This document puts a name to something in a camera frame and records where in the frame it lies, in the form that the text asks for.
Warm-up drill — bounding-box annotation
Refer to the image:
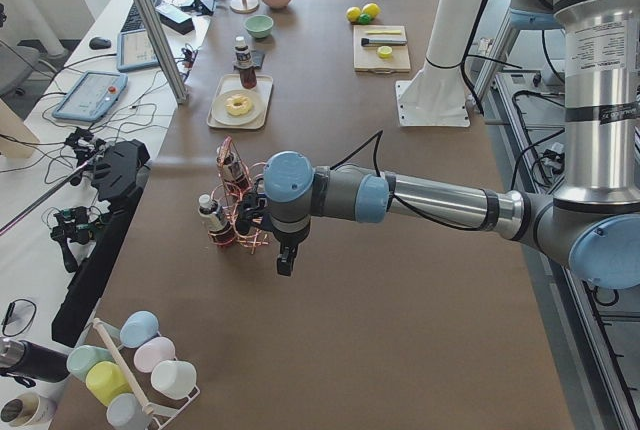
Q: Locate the paper cup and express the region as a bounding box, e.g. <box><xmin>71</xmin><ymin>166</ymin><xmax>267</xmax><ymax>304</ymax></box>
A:
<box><xmin>1</xmin><ymin>392</ymin><xmax>57</xmax><ymax>428</ymax></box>

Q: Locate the black computer mouse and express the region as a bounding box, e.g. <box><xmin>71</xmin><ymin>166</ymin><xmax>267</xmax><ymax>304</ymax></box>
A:
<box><xmin>89</xmin><ymin>37</ymin><xmax>112</xmax><ymax>50</ymax></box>

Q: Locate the black thermos bottle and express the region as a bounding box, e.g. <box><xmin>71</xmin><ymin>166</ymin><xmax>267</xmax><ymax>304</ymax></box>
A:
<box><xmin>1</xmin><ymin>337</ymin><xmax>69</xmax><ymax>388</ymax></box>

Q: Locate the white plate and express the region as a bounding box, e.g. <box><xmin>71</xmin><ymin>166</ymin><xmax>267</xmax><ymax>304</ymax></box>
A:
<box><xmin>211</xmin><ymin>89</ymin><xmax>266</xmax><ymax>126</ymax></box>

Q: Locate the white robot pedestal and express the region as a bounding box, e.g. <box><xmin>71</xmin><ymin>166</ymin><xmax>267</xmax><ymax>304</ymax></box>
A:
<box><xmin>394</xmin><ymin>0</ymin><xmax>506</xmax><ymax>129</ymax></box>

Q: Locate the black camera stand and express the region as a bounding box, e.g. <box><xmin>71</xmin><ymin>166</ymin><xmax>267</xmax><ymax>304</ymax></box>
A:
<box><xmin>51</xmin><ymin>139</ymin><xmax>149</xmax><ymax>348</ymax></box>

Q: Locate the copper wire bottle rack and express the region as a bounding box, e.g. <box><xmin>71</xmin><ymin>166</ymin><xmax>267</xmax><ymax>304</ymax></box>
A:
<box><xmin>207</xmin><ymin>136</ymin><xmax>269</xmax><ymax>255</ymax></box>

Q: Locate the pink cup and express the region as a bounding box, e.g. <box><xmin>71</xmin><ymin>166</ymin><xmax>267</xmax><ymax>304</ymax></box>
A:
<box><xmin>133</xmin><ymin>336</ymin><xmax>176</xmax><ymax>373</ymax></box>

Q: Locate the white cup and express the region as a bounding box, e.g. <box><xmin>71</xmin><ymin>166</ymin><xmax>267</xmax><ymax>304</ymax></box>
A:
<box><xmin>151</xmin><ymin>360</ymin><xmax>197</xmax><ymax>400</ymax></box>

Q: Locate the steel muddler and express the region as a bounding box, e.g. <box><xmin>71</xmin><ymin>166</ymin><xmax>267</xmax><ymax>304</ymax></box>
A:
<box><xmin>360</xmin><ymin>37</ymin><xmax>407</xmax><ymax>47</ymax></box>

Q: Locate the black camera cable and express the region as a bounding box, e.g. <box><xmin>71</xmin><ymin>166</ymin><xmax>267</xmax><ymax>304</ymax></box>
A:
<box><xmin>329</xmin><ymin>129</ymin><xmax>491</xmax><ymax>232</ymax></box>

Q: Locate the beige tray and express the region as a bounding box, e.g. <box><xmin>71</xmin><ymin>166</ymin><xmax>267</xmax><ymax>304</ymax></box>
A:
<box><xmin>207</xmin><ymin>74</ymin><xmax>273</xmax><ymax>130</ymax></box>

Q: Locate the grey blue cup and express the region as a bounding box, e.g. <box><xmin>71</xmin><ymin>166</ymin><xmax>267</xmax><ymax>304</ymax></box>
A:
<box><xmin>106</xmin><ymin>393</ymin><xmax>152</xmax><ymax>430</ymax></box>

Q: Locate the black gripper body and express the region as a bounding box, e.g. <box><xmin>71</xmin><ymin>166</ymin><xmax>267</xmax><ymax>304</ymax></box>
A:
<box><xmin>272</xmin><ymin>222</ymin><xmax>311</xmax><ymax>260</ymax></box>

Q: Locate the half lemon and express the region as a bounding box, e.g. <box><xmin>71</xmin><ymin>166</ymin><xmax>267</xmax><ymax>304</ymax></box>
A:
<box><xmin>377</xmin><ymin>45</ymin><xmax>393</xmax><ymax>59</ymax></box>

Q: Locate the tea bottle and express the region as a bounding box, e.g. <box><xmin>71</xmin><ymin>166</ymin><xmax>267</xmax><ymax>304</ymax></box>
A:
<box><xmin>234</xmin><ymin>36</ymin><xmax>257</xmax><ymax>89</ymax></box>
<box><xmin>216</xmin><ymin>146</ymin><xmax>251</xmax><ymax>195</ymax></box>
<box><xmin>198</xmin><ymin>194</ymin><xmax>236</xmax><ymax>248</ymax></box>

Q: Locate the green bowl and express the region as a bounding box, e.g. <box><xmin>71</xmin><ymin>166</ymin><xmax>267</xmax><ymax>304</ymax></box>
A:
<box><xmin>244</xmin><ymin>15</ymin><xmax>274</xmax><ymax>39</ymax></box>

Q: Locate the camera mount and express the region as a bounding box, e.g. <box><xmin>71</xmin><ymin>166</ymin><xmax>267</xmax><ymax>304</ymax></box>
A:
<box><xmin>234</xmin><ymin>190</ymin><xmax>274</xmax><ymax>236</ymax></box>

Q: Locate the aluminium frame post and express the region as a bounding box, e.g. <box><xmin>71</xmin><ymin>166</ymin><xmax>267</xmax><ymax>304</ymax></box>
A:
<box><xmin>133</xmin><ymin>0</ymin><xmax>188</xmax><ymax>104</ymax></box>

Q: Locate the yellow cup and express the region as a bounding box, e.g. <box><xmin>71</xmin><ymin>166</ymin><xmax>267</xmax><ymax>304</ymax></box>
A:
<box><xmin>85</xmin><ymin>361</ymin><xmax>132</xmax><ymax>407</ymax></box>

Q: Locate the teach pendant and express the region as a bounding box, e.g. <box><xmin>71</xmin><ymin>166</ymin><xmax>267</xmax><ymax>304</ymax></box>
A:
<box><xmin>116</xmin><ymin>29</ymin><xmax>159</xmax><ymax>73</ymax></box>
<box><xmin>52</xmin><ymin>71</ymin><xmax>128</xmax><ymax>123</ymax></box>

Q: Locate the green lime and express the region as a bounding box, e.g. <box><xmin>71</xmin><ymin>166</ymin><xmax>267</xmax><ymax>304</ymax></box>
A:
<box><xmin>357</xmin><ymin>13</ymin><xmax>373</xmax><ymax>25</ymax></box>

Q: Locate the yellow plastic knife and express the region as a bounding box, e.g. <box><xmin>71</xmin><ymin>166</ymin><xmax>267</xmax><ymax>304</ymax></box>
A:
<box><xmin>365</xmin><ymin>27</ymin><xmax>403</xmax><ymax>35</ymax></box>

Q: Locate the white cup rack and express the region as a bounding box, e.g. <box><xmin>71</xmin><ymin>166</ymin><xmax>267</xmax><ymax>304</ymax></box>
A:
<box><xmin>91</xmin><ymin>317</ymin><xmax>201</xmax><ymax>429</ymax></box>

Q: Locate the black keyboard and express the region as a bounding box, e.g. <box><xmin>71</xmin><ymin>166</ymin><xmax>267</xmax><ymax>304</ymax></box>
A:
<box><xmin>119</xmin><ymin>0</ymin><xmax>166</xmax><ymax>34</ymax></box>

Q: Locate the wooden cutting board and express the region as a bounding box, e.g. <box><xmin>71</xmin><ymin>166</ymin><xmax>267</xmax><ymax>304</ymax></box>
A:
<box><xmin>353</xmin><ymin>24</ymin><xmax>411</xmax><ymax>73</ymax></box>

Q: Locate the whole lemon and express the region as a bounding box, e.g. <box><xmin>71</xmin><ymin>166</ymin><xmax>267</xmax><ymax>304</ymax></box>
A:
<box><xmin>345</xmin><ymin>6</ymin><xmax>362</xmax><ymax>23</ymax></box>
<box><xmin>362</xmin><ymin>2</ymin><xmax>381</xmax><ymax>19</ymax></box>

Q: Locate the grey folded cloth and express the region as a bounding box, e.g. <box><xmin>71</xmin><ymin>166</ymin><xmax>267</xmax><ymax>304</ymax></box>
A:
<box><xmin>251</xmin><ymin>50</ymin><xmax>265</xmax><ymax>69</ymax></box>

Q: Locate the donut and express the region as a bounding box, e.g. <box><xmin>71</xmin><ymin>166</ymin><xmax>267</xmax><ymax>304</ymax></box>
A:
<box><xmin>225</xmin><ymin>93</ymin><xmax>253</xmax><ymax>117</ymax></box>

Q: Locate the mint green cup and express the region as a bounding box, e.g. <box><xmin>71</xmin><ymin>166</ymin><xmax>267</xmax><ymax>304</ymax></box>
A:
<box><xmin>66</xmin><ymin>345</ymin><xmax>114</xmax><ymax>382</ymax></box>

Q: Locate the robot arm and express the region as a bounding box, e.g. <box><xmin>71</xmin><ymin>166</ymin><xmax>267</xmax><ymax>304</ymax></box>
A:
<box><xmin>237</xmin><ymin>0</ymin><xmax>526</xmax><ymax>295</ymax></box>

